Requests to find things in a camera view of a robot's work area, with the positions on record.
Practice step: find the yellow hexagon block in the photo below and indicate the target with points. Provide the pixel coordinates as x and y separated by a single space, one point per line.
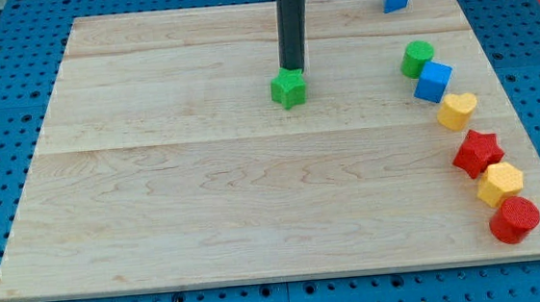
499 182

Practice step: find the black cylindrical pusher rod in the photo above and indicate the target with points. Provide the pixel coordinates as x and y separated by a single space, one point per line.
291 33

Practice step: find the red star block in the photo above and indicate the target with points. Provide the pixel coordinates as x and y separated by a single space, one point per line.
476 152

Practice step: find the green cylinder block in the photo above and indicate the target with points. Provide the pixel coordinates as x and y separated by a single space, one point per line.
416 54

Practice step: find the green star block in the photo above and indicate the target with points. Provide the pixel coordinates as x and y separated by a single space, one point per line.
288 88

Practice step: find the red cylinder block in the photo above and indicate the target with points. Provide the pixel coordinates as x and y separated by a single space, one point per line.
514 220

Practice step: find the yellow heart block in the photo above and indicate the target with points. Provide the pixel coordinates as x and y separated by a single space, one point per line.
456 110

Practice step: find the blue cube block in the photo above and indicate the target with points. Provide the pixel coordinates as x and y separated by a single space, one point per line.
433 82

